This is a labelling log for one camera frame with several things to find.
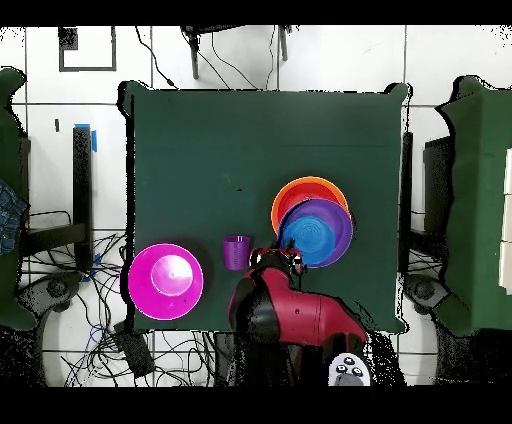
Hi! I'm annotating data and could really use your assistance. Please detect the purple cup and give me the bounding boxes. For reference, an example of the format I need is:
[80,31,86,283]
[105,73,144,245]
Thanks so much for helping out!
[222,234,252,272]

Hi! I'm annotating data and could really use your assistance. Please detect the dark green table cloth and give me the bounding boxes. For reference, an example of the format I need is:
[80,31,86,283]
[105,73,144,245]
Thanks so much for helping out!
[117,79,409,334]

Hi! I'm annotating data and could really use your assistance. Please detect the wide purple bowl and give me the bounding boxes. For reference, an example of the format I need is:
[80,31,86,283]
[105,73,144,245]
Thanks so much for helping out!
[276,198,354,270]

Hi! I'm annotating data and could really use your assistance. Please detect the large pink bowl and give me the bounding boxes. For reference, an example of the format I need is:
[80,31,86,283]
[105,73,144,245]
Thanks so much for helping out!
[127,242,205,322]

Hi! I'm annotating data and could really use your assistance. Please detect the grey square floor frame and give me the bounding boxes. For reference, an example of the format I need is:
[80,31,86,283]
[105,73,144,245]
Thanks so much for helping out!
[58,26,118,73]

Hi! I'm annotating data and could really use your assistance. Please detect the large orange bowl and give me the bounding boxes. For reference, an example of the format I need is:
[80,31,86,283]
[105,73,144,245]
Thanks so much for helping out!
[270,176,350,237]

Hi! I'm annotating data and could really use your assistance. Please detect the wide red-orange bowl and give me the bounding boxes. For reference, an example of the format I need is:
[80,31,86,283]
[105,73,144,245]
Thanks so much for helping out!
[275,180,344,225]

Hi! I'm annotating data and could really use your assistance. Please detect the green cloth side table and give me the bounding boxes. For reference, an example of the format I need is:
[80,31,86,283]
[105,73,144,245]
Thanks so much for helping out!
[425,75,512,337]
[0,66,38,331]

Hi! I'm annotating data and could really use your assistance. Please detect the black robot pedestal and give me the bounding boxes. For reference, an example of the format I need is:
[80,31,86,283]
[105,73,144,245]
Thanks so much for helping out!
[213,330,241,387]

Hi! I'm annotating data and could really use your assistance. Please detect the black power strip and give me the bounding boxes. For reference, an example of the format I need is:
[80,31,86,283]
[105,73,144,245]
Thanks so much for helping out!
[112,322,156,379]

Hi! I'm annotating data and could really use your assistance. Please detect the black metal stand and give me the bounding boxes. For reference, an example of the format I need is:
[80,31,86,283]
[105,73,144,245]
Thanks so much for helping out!
[19,125,95,273]

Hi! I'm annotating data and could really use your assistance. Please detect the cable bundle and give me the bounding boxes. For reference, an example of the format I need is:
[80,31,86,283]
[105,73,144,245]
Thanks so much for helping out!
[23,231,217,387]

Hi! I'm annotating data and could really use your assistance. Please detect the black camera tripod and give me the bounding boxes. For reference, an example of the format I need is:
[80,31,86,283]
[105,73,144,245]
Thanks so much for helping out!
[179,25,295,80]

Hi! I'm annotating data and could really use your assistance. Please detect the small blue bowl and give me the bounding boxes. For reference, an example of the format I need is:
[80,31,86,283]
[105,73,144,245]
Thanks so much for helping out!
[281,215,337,265]

